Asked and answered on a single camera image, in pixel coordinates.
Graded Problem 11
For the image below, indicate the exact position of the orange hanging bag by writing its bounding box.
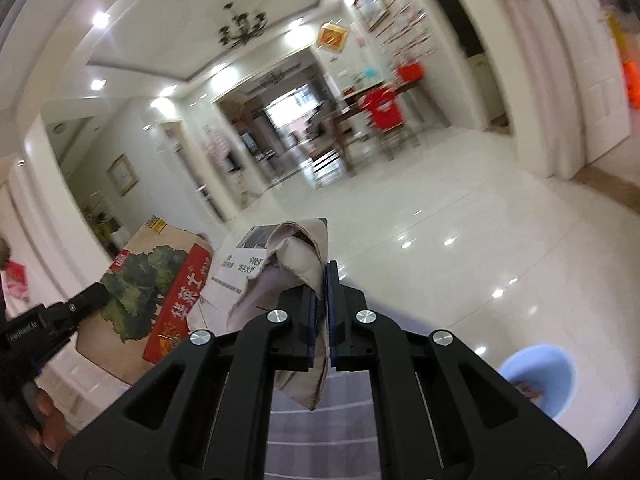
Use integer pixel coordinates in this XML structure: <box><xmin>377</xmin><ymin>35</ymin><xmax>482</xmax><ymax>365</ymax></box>
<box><xmin>623</xmin><ymin>58</ymin><xmax>640</xmax><ymax>110</ymax></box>

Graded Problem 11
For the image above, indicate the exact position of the red bag on table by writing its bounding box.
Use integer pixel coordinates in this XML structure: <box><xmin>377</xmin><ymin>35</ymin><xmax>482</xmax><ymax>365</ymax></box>
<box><xmin>396</xmin><ymin>61</ymin><xmax>425</xmax><ymax>84</ymax></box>

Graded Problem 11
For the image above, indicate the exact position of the white coat rack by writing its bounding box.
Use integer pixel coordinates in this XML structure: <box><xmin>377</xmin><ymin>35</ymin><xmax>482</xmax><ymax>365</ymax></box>
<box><xmin>204</xmin><ymin>125</ymin><xmax>248</xmax><ymax>208</ymax></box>

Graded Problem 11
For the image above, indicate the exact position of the gold red framed picture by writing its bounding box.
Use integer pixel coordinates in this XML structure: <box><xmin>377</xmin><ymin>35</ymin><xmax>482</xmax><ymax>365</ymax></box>
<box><xmin>316</xmin><ymin>22</ymin><xmax>349</xmax><ymax>52</ymax></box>

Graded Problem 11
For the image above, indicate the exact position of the person's left hand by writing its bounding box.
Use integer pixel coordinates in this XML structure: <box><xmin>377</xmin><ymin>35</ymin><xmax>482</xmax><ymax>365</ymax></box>
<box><xmin>25</xmin><ymin>388</ymin><xmax>72</xmax><ymax>467</ymax></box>

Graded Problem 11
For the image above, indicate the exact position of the vegetable print cardboard box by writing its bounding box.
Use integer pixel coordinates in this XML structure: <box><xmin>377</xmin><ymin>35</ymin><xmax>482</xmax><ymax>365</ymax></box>
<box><xmin>76</xmin><ymin>217</ymin><xmax>214</xmax><ymax>385</ymax></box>

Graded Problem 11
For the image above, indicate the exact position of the white shelf rack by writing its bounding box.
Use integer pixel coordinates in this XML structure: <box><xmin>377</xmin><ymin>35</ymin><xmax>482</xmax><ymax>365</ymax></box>
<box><xmin>82</xmin><ymin>192</ymin><xmax>125</xmax><ymax>258</ymax></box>

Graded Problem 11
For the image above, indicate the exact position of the light blue trash bin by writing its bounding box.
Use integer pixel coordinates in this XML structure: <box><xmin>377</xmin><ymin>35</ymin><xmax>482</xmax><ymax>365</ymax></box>
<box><xmin>498</xmin><ymin>344</ymin><xmax>578</xmax><ymax>420</ymax></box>

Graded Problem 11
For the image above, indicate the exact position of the black ceiling chandelier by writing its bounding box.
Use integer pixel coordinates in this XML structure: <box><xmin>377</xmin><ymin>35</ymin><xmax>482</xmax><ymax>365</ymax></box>
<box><xmin>219</xmin><ymin>2</ymin><xmax>268</xmax><ymax>49</ymax></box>

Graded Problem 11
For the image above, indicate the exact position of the grey checked tablecloth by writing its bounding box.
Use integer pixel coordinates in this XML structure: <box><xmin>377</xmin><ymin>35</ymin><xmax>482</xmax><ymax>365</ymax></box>
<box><xmin>264</xmin><ymin>370</ymin><xmax>382</xmax><ymax>479</ymax></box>

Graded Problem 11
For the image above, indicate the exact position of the brown paper bag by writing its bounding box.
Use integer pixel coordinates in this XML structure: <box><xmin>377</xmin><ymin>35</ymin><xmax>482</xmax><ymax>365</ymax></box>
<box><xmin>186</xmin><ymin>216</ymin><xmax>331</xmax><ymax>412</ymax></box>

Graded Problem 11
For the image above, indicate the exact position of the wooden dining table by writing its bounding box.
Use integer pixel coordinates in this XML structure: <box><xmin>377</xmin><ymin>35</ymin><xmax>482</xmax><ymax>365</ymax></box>
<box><xmin>323</xmin><ymin>77</ymin><xmax>451</xmax><ymax>176</ymax></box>

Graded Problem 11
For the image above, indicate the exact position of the framed wall picture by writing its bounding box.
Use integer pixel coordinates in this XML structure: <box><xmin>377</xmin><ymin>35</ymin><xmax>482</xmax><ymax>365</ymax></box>
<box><xmin>107</xmin><ymin>154</ymin><xmax>139</xmax><ymax>197</ymax></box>

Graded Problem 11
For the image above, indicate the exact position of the chair with red cover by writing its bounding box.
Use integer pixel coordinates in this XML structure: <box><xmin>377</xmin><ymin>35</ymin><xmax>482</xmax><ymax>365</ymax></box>
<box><xmin>357</xmin><ymin>86</ymin><xmax>420</xmax><ymax>160</ymax></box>

